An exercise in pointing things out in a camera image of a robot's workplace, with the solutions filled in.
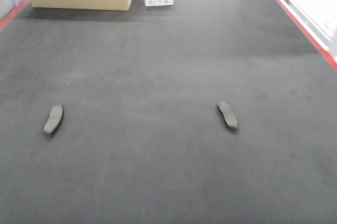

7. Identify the grey brake pad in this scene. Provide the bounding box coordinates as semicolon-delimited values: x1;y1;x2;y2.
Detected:
217;100;239;130
43;104;64;135

